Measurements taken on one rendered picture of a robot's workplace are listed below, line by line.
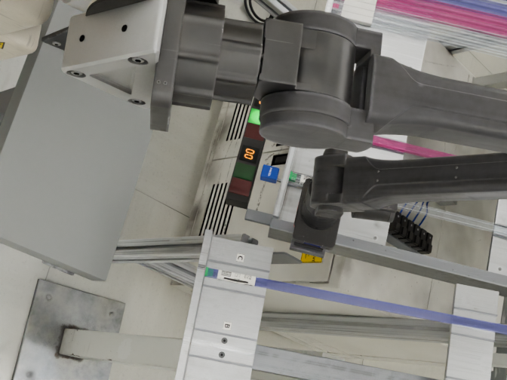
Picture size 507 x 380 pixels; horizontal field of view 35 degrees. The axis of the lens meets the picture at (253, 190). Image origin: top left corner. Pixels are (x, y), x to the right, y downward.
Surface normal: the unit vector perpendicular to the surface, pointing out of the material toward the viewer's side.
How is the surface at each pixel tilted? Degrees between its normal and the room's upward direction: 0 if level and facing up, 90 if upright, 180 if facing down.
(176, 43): 37
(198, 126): 0
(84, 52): 82
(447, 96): 31
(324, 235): 43
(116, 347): 90
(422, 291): 0
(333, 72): 15
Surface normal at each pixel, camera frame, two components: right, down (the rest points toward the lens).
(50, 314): 0.69, -0.07
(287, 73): 0.13, -0.18
